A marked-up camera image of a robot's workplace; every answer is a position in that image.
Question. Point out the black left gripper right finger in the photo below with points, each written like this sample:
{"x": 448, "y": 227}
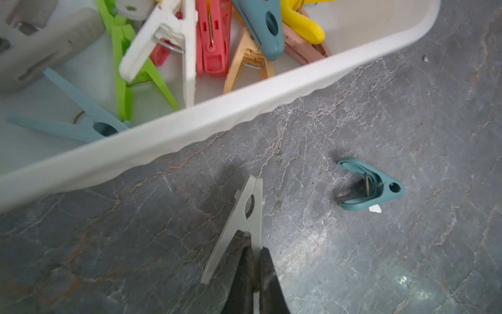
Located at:
{"x": 272, "y": 299}

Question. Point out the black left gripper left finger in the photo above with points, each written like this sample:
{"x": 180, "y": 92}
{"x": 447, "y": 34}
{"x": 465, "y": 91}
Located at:
{"x": 241, "y": 296}

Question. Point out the grey clothespin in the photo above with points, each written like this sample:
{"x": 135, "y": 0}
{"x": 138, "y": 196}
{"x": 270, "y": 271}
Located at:
{"x": 246, "y": 216}
{"x": 135, "y": 10}
{"x": 30, "y": 43}

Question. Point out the dark teal clothespin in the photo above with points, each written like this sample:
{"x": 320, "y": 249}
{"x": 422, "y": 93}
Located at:
{"x": 380, "y": 187}

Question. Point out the sage green clothespin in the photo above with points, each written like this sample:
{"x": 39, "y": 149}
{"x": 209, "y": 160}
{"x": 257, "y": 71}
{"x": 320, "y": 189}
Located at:
{"x": 93, "y": 122}

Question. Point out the beige clothespin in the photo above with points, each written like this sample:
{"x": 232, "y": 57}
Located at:
{"x": 249, "y": 54}

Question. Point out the pink clothespin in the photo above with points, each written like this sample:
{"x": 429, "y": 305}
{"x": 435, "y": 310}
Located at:
{"x": 300, "y": 49}

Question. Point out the red clothespin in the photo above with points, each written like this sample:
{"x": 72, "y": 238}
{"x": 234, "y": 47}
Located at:
{"x": 213, "y": 37}
{"x": 162, "y": 50}

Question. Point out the yellow clothespin pair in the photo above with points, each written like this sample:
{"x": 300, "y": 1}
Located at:
{"x": 304, "y": 26}

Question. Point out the white clothespin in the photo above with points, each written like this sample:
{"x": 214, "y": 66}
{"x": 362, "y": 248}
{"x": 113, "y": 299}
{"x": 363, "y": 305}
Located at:
{"x": 172, "y": 24}

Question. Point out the lime green clothespin bottom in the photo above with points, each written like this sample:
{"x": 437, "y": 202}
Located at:
{"x": 127, "y": 71}

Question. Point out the white plastic storage box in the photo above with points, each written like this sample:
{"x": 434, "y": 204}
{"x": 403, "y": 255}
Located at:
{"x": 34, "y": 165}

